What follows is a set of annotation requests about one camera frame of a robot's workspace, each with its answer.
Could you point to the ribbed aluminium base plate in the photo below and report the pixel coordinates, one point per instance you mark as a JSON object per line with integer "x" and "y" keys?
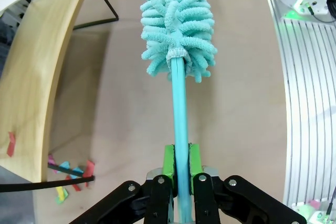
{"x": 309, "y": 103}

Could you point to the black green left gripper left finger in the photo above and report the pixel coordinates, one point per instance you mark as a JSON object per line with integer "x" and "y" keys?
{"x": 160, "y": 197}

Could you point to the turquoise chenille duster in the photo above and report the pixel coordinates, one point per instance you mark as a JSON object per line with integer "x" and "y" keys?
{"x": 180, "y": 108}

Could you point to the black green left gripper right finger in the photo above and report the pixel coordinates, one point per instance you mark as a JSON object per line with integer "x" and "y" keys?
{"x": 207, "y": 197}

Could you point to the small red paper scrap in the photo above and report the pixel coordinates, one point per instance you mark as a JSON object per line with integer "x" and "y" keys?
{"x": 74, "y": 186}

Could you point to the large red paper scrap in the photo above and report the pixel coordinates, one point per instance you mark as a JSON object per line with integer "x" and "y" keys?
{"x": 89, "y": 170}

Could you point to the cyan paper scrap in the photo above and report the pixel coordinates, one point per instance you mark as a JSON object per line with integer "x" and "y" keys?
{"x": 78, "y": 171}
{"x": 64, "y": 166}

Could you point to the wooden table with black frame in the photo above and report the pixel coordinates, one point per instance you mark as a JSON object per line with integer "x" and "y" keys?
{"x": 34, "y": 77}

